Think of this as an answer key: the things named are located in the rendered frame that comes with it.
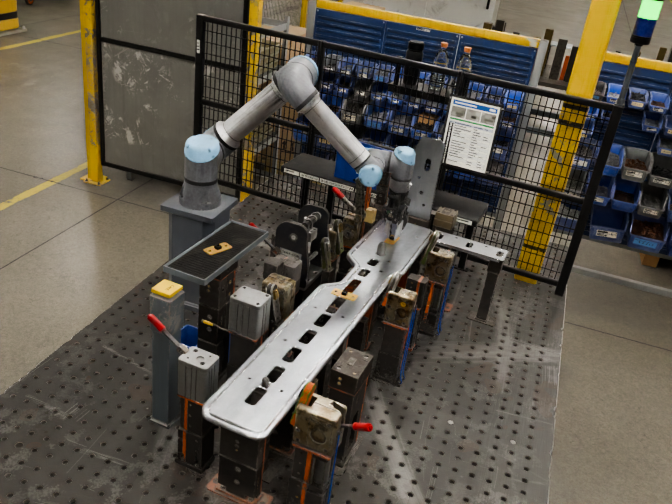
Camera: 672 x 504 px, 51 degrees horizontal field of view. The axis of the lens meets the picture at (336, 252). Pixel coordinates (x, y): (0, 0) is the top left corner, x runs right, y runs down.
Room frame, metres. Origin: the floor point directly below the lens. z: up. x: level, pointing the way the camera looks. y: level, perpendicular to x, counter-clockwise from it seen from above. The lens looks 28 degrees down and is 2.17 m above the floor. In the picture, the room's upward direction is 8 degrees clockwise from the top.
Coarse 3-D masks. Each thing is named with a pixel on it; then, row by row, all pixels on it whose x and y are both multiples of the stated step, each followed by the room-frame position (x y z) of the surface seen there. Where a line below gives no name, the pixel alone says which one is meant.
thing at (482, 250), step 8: (440, 240) 2.42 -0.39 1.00; (448, 240) 2.43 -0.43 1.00; (456, 240) 2.44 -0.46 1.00; (464, 240) 2.45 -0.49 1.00; (472, 240) 2.46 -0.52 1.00; (456, 248) 2.39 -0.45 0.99; (464, 248) 2.38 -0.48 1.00; (472, 248) 2.39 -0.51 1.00; (480, 248) 2.40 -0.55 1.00; (488, 248) 2.41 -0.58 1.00; (496, 248) 2.42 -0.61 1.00; (480, 256) 2.35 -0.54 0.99; (488, 256) 2.35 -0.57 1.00; (496, 256) 2.35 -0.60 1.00; (504, 256) 2.36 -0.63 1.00
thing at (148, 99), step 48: (96, 0) 4.65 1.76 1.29; (144, 0) 4.56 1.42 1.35; (192, 0) 4.46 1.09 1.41; (240, 0) 4.38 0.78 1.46; (96, 48) 4.69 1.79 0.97; (144, 48) 4.56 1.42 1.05; (192, 48) 4.47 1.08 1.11; (96, 96) 4.67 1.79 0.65; (144, 96) 4.56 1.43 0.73; (192, 96) 4.47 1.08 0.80; (240, 96) 4.36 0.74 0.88; (96, 144) 4.65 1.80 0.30; (144, 144) 4.57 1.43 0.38; (240, 144) 4.36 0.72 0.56
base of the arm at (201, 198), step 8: (184, 176) 2.24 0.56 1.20; (184, 184) 2.24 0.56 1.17; (192, 184) 2.21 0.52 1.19; (200, 184) 2.21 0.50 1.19; (208, 184) 2.22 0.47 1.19; (216, 184) 2.26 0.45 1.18; (184, 192) 2.22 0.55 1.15; (192, 192) 2.20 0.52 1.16; (200, 192) 2.20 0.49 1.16; (208, 192) 2.22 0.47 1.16; (216, 192) 2.24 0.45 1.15; (184, 200) 2.20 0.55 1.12; (192, 200) 2.19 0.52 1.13; (200, 200) 2.20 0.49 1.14; (208, 200) 2.21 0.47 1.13; (216, 200) 2.23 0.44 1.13; (192, 208) 2.19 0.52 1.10; (200, 208) 2.19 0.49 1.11; (208, 208) 2.20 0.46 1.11
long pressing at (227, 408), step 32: (384, 224) 2.50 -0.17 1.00; (352, 256) 2.19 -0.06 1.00; (384, 256) 2.23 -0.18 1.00; (416, 256) 2.27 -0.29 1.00; (320, 288) 1.94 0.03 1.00; (384, 288) 2.02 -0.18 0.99; (288, 320) 1.73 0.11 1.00; (352, 320) 1.79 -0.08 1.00; (256, 352) 1.56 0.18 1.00; (320, 352) 1.60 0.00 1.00; (224, 384) 1.40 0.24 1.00; (256, 384) 1.43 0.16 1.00; (288, 384) 1.44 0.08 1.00; (224, 416) 1.29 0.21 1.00; (256, 416) 1.31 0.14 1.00
